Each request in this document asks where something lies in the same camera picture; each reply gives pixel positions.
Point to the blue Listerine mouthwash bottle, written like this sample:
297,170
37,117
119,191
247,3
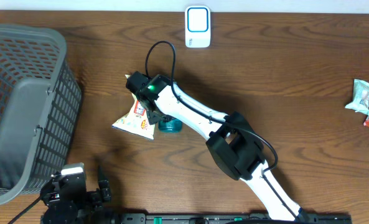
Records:
170,125

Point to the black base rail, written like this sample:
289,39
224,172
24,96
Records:
140,218

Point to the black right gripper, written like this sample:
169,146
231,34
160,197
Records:
154,117

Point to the mint green wipes pack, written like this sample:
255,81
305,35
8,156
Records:
360,102

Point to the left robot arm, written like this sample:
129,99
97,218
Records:
69,202

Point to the yellow snack chip bag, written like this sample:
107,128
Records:
136,121

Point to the white barcode scanner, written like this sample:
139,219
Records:
197,27

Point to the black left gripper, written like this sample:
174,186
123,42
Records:
104,185

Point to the grey plastic shopping basket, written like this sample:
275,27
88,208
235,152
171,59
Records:
40,101

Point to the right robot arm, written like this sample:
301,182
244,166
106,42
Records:
236,149

